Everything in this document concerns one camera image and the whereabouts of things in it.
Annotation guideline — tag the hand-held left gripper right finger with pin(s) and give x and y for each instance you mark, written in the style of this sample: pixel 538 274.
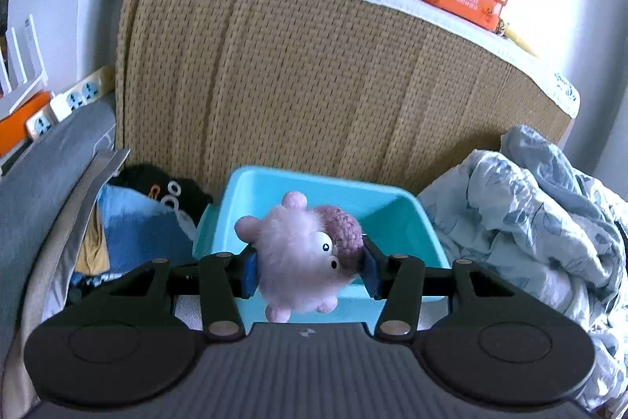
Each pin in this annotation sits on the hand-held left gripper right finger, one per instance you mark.
pixel 370 272

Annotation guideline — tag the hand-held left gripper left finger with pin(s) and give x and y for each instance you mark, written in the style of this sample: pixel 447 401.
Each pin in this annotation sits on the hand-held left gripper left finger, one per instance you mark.
pixel 249 275

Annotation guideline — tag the teal plastic bin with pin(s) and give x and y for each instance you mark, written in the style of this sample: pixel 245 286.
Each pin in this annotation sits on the teal plastic bin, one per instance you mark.
pixel 407 232

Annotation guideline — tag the pink fluffy plush toy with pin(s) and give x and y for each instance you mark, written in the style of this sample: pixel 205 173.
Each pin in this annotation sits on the pink fluffy plush toy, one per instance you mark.
pixel 299 252

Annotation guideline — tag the blue cloth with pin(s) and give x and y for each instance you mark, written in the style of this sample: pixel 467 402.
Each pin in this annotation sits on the blue cloth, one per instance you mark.
pixel 137 232

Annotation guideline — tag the black penguin plush toy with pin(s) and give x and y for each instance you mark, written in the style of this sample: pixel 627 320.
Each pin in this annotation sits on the black penguin plush toy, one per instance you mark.
pixel 147 183

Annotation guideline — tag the yellow cloth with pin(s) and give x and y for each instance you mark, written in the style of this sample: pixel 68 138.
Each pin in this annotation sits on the yellow cloth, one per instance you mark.
pixel 93 247

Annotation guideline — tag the blue floral blanket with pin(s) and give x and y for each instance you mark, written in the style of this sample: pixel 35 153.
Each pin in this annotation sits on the blue floral blanket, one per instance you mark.
pixel 530 227

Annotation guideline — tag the woven rattan headboard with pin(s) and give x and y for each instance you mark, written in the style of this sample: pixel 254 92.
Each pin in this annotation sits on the woven rattan headboard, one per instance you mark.
pixel 319 80

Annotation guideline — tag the white power strip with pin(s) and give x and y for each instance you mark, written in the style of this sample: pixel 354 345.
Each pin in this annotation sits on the white power strip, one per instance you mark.
pixel 78 97

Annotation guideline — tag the yellow toy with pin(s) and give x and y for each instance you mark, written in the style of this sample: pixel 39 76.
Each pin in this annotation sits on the yellow toy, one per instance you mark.
pixel 515 37

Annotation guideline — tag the white slotted rack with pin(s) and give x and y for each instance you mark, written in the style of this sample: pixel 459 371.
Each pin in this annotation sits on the white slotted rack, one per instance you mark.
pixel 24 70

